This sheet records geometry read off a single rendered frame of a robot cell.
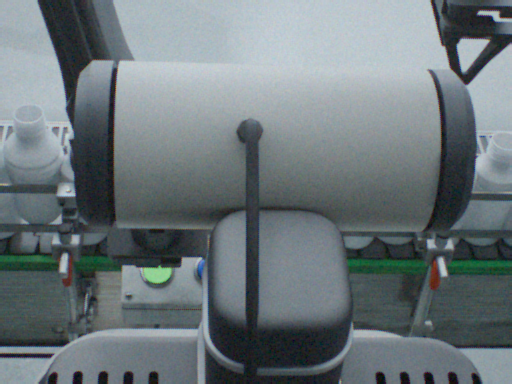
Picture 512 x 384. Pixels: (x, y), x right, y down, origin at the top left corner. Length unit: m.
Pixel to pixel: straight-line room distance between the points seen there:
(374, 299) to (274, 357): 0.99
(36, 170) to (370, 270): 0.45
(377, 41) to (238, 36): 0.49
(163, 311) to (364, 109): 0.75
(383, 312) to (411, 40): 2.24
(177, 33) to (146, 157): 3.06
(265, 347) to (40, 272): 0.96
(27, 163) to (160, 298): 0.24
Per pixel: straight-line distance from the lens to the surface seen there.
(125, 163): 0.38
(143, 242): 0.99
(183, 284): 1.11
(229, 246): 0.38
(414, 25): 3.61
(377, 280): 1.32
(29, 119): 1.22
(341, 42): 3.46
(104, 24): 0.82
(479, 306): 1.40
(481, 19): 0.90
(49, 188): 1.22
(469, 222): 1.33
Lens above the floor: 1.94
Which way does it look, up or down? 43 degrees down
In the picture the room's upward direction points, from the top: 5 degrees clockwise
